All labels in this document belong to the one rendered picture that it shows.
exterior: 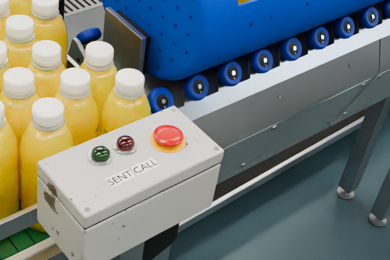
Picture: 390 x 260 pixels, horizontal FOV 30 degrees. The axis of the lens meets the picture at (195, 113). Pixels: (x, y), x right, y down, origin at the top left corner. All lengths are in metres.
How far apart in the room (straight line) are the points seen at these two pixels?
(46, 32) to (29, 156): 0.25
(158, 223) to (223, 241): 1.36
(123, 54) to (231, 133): 0.25
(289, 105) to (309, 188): 1.12
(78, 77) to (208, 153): 0.21
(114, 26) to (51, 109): 0.31
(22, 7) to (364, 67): 0.72
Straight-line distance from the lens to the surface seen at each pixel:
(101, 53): 1.01
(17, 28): 1.05
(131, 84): 0.95
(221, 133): 1.27
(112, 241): 0.85
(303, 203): 2.42
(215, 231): 2.26
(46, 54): 1.00
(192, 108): 1.20
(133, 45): 1.15
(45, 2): 1.11
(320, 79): 1.43
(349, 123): 2.55
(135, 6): 1.19
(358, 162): 2.37
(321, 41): 1.38
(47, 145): 0.92
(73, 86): 0.95
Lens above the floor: 1.69
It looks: 39 degrees down
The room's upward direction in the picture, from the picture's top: 10 degrees clockwise
